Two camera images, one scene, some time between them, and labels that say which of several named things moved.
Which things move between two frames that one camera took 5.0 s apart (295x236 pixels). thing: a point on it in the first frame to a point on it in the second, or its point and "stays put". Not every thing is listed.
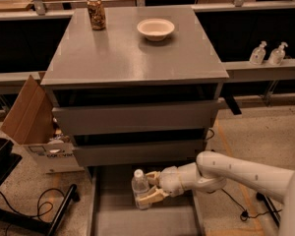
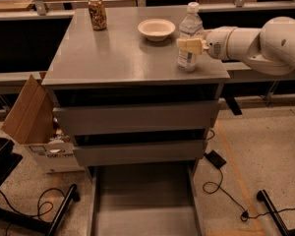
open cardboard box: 30,123 stays put
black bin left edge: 2,161 stays put
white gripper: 168,180 to 217,43
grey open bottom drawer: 111,210 stays put
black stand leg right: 270,206 stays put
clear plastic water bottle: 140,188 to 191,28
